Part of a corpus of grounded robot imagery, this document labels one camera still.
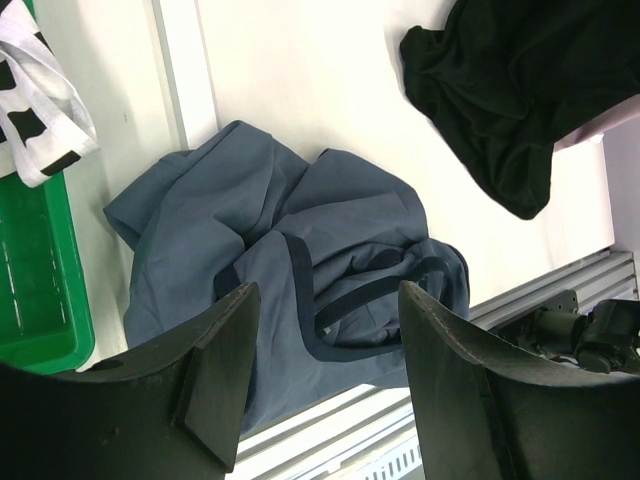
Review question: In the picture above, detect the striped black white shirt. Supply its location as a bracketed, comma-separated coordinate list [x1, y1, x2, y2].
[1, 1, 98, 188]

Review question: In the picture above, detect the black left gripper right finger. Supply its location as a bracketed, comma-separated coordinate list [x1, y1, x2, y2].
[399, 282, 639, 479]

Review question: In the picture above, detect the black tank top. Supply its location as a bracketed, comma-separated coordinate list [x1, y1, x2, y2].
[399, 0, 639, 220]

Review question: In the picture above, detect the silver clothes rack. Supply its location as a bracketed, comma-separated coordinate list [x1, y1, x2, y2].
[153, 0, 219, 149]

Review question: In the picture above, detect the perforated white cable duct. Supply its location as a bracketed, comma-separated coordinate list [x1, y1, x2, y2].
[339, 436, 422, 480]

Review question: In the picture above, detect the blue tank top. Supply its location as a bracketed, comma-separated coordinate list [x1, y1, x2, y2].
[104, 121, 470, 434]

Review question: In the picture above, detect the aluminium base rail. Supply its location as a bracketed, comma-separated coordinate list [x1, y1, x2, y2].
[230, 250, 639, 479]

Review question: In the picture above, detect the mauve pink tank top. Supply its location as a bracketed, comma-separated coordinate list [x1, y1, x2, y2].
[554, 95, 640, 152]

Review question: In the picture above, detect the green plastic bin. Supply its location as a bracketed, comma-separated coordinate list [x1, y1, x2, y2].
[0, 0, 96, 374]

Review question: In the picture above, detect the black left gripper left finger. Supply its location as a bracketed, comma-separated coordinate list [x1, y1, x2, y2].
[1, 283, 260, 479]

